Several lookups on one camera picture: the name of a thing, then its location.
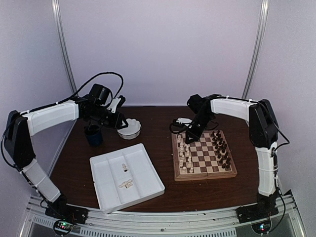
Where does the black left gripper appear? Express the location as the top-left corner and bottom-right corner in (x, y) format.
(87, 105), (128, 129)

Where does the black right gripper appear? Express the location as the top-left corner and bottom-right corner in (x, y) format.
(186, 113), (214, 144)

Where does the wooden chess board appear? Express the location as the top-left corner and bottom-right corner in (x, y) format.
(171, 130), (237, 181)

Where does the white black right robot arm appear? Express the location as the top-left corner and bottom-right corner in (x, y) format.
(185, 94), (278, 218)

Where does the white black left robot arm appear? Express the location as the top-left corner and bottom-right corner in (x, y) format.
(1, 84), (128, 219)

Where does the row of dark chess pieces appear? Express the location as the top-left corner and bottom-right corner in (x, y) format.
(210, 130), (232, 171)

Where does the pile of white chess pieces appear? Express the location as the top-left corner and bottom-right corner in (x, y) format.
(118, 179), (133, 189)

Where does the white scalloped bowl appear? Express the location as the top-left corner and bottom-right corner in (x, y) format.
(118, 118), (141, 140)

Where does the dark blue cup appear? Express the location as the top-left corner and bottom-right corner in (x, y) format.
(84, 124), (103, 147)

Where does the white piece in tray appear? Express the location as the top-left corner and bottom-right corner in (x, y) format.
(122, 163), (128, 172)

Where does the white compartment tray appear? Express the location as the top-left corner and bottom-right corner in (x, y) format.
(89, 143), (165, 214)

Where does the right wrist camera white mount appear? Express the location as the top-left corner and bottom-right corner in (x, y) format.
(172, 118), (192, 126)

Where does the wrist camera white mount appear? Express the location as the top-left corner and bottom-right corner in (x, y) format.
(172, 118), (192, 126)
(107, 95), (126, 114)

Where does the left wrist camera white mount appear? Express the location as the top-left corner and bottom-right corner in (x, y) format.
(107, 95), (126, 114)

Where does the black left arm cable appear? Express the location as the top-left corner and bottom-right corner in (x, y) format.
(0, 72), (124, 171)

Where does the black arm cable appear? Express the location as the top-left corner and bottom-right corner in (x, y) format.
(266, 103), (291, 218)
(0, 72), (124, 171)

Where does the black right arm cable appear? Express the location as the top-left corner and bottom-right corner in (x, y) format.
(266, 103), (291, 218)

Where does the right aluminium corner post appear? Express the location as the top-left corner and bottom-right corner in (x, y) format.
(242, 0), (269, 99)

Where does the aluminium corner post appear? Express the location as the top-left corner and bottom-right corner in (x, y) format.
(242, 0), (269, 99)
(51, 0), (77, 93)

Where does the aluminium front frame rail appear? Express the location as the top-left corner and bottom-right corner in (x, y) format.
(19, 190), (304, 237)

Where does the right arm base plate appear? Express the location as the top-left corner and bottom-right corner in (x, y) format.
(236, 204), (279, 224)

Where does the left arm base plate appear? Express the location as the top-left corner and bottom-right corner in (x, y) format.
(45, 205), (89, 224)

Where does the left aluminium corner post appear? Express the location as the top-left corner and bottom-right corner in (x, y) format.
(51, 0), (77, 93)

